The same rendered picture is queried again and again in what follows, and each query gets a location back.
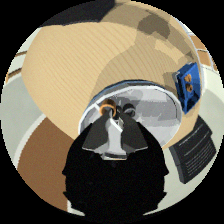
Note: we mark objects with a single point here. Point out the blue crate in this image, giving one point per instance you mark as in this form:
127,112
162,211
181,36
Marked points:
186,98

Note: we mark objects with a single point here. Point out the bronze bushing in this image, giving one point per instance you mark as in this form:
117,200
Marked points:
187,77
188,87
107,102

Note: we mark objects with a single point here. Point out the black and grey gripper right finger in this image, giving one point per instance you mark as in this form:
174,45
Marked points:
136,138

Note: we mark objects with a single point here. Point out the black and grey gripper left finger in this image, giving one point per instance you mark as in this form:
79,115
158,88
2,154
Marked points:
93,139

